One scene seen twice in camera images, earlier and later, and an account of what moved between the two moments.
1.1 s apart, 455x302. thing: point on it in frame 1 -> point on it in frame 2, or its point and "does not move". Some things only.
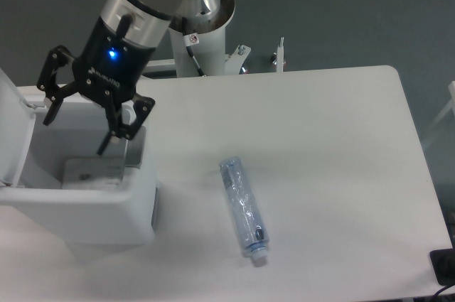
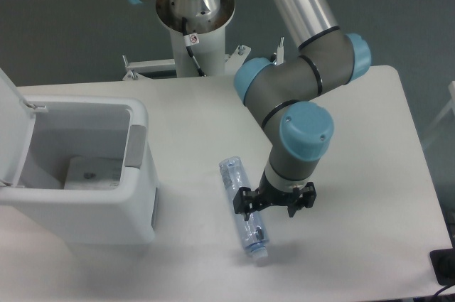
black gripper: x=106 y=69 -> x=247 y=201
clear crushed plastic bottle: x=244 y=209 does not move
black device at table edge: x=443 y=261 does not move
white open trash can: x=32 y=154 does not move
